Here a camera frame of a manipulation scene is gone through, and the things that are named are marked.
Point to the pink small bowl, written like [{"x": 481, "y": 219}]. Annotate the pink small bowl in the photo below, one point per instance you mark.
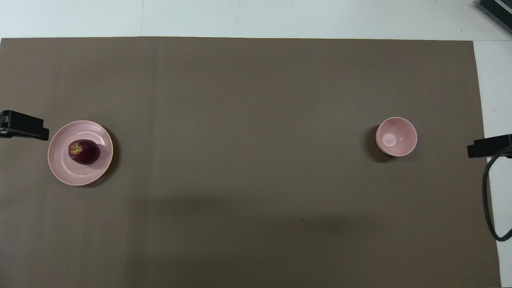
[{"x": 396, "y": 136}]

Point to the brown table mat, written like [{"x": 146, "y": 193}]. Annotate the brown table mat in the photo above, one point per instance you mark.
[{"x": 248, "y": 120}]

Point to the dark red apple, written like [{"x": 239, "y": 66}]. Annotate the dark red apple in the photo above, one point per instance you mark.
[{"x": 84, "y": 152}]

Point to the pink round plate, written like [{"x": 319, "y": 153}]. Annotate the pink round plate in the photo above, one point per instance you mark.
[{"x": 80, "y": 172}]

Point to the grey ridged device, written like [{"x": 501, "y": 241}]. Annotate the grey ridged device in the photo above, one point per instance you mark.
[{"x": 498, "y": 11}]

